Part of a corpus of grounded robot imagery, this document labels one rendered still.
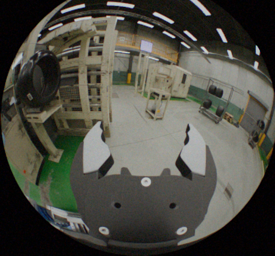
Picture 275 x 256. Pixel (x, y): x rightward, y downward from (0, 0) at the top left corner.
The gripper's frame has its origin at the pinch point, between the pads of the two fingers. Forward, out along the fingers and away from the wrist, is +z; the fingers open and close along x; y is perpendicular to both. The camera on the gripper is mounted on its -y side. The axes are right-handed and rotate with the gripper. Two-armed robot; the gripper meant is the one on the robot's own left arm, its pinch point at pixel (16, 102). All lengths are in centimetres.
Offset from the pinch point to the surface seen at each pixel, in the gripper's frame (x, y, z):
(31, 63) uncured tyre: -10.8, 23.2, 15.8
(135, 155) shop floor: -108, -108, 41
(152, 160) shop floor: -133, -108, 28
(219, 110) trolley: -500, -41, 120
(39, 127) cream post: 27, -47, 33
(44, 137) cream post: 27, -63, 31
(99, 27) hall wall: 220, 549, 909
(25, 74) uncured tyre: -8.5, 16.0, 10.3
